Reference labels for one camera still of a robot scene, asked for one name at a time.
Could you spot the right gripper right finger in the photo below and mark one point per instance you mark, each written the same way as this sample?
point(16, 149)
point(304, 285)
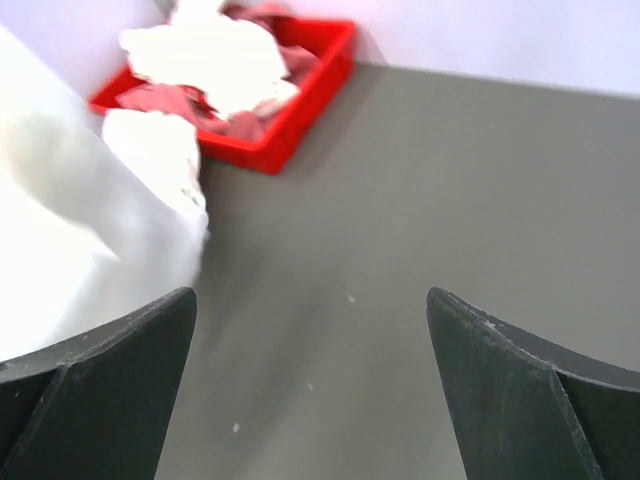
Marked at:
point(523, 407)

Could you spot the white t shirt with print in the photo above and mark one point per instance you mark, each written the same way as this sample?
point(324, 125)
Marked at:
point(85, 236)

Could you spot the red plastic bin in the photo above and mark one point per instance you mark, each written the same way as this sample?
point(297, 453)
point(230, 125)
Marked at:
point(331, 40)

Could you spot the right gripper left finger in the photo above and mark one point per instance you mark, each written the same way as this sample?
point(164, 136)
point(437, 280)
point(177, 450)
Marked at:
point(97, 405)

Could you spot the pink t shirt in bin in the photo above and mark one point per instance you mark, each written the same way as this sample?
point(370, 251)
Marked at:
point(190, 103)

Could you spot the white t shirt in bin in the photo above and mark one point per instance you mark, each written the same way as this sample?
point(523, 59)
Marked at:
point(236, 64)

